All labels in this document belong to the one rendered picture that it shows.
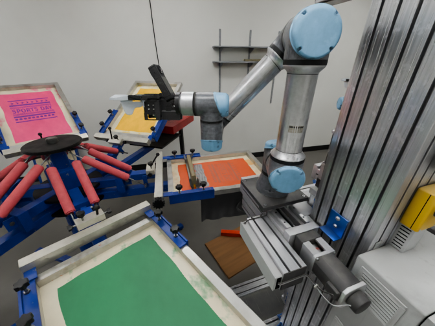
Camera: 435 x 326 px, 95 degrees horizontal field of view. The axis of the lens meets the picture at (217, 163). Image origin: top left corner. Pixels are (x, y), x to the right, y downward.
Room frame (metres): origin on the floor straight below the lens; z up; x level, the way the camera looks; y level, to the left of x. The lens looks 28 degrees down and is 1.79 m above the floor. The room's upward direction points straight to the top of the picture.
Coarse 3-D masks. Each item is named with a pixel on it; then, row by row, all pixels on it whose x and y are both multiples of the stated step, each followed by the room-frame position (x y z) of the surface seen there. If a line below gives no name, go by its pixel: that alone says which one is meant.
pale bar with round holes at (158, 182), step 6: (162, 156) 1.63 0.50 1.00; (156, 162) 1.43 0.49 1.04; (162, 162) 1.49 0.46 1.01; (156, 168) 1.33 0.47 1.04; (162, 168) 1.39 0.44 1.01; (156, 174) 1.24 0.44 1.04; (162, 174) 1.28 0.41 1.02; (156, 180) 1.16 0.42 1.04; (162, 180) 1.19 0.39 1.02; (156, 186) 1.09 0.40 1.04; (162, 186) 1.13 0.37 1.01; (156, 192) 1.02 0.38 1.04; (162, 192) 1.04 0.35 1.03; (162, 198) 0.98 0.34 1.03
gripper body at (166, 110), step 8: (160, 96) 0.65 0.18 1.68; (176, 96) 0.64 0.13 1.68; (144, 104) 0.65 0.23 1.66; (152, 104) 0.65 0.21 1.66; (160, 104) 0.64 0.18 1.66; (168, 104) 0.65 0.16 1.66; (176, 104) 0.63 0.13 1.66; (144, 112) 0.64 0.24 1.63; (152, 112) 0.64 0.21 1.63; (160, 112) 0.63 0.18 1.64; (168, 112) 0.64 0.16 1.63; (176, 112) 0.63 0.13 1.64
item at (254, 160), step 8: (232, 152) 1.74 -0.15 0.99; (240, 152) 1.74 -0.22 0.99; (248, 152) 1.74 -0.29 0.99; (168, 160) 1.56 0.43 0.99; (176, 160) 1.59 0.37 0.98; (184, 160) 1.61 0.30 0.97; (192, 160) 1.62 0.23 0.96; (256, 160) 1.57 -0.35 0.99; (168, 168) 1.42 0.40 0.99; (168, 176) 1.30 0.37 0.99; (168, 184) 1.19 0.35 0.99; (216, 192) 1.12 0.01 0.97; (224, 192) 1.13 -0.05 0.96; (232, 192) 1.14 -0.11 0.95
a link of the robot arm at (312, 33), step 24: (288, 24) 0.67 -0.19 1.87; (312, 24) 0.56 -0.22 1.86; (336, 24) 0.56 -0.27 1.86; (288, 48) 0.61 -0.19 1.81; (312, 48) 0.56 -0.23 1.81; (288, 72) 0.62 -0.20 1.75; (312, 72) 0.58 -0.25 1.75; (288, 96) 0.60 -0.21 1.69; (312, 96) 0.59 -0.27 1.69; (288, 120) 0.59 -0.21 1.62; (288, 144) 0.59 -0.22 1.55; (288, 168) 0.56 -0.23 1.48; (288, 192) 0.57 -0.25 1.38
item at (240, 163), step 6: (204, 162) 1.59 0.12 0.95; (210, 162) 1.59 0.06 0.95; (216, 162) 1.59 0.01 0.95; (222, 162) 1.59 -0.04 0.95; (234, 162) 1.59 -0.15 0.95; (240, 162) 1.59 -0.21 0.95; (246, 162) 1.59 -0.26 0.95; (180, 168) 1.48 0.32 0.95; (204, 168) 1.48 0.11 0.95; (240, 168) 1.49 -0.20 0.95; (246, 168) 1.49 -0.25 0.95; (180, 174) 1.39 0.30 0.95; (186, 174) 1.39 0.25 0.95
